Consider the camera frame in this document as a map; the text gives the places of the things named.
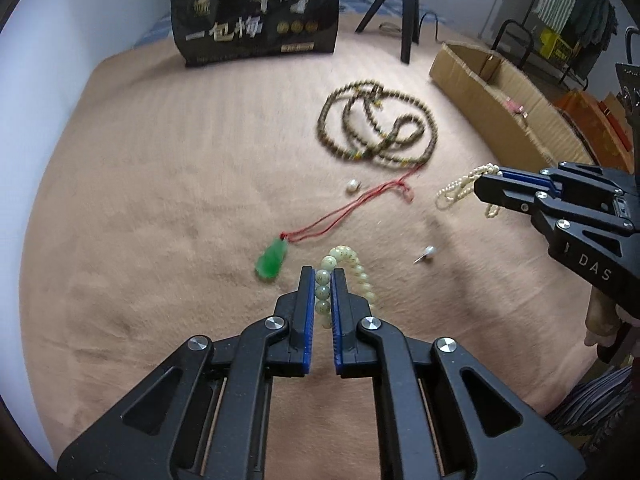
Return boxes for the pale green bead bracelet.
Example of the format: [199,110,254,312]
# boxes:
[314,244,379,329]

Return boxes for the orange box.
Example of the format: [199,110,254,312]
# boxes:
[554,90,637,172]

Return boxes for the dark hanging clothes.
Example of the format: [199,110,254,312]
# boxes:
[575,0,619,52]

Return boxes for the long brown bead necklace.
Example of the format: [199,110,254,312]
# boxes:
[317,78,440,166]

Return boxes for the beige blanket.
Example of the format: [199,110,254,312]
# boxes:
[22,9,602,480]

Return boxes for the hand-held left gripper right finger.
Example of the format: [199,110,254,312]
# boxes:
[330,268,586,480]

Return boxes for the black printed bag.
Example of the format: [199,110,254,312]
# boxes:
[168,0,341,69]

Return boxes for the yellow box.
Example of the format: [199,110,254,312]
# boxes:
[538,27,574,59]

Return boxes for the white pearl bracelet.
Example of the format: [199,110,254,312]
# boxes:
[434,162,503,219]

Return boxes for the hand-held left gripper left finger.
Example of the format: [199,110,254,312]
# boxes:
[57,266,316,480]

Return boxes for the black metal rack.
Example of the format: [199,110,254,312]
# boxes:
[492,18,592,87]

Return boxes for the person's right hand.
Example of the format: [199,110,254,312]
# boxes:
[584,290,627,362]

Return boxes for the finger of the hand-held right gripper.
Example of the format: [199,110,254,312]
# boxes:
[501,161,637,199]
[473,172,634,235]

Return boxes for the black tripod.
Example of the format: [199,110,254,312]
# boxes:
[354,0,422,65]

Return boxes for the black cable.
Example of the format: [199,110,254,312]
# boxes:
[417,10,446,44]

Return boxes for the green jade pendant red cord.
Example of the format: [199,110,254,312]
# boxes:
[254,167,420,281]

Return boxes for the cardboard box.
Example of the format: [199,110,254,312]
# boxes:
[428,41,597,172]

